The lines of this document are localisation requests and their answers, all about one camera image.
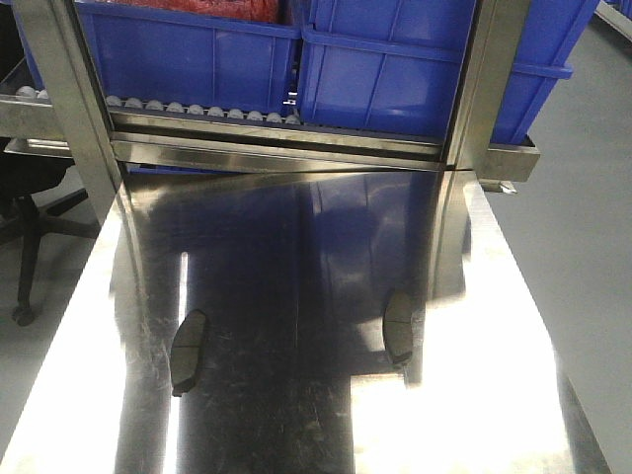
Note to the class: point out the grey brake pad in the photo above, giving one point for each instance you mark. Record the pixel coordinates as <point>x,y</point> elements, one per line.
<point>397,328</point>
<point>186,353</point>

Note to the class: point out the right blue plastic bin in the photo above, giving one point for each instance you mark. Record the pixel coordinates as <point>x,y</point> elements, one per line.
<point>393,66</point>

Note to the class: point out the blue plastic bin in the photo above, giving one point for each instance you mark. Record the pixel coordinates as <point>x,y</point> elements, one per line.
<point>192,59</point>
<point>393,66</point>

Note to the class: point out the red bagged parts in bin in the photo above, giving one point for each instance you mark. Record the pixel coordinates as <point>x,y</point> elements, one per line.
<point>249,10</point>

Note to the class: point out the left blue plastic bin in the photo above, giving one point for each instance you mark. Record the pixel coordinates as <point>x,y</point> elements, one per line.
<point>192,59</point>

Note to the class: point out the stainless steel roller rack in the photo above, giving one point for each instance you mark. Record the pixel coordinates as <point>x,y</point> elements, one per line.
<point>102,140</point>

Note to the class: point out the black office chair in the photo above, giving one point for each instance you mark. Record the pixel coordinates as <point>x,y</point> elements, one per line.
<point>23,176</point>

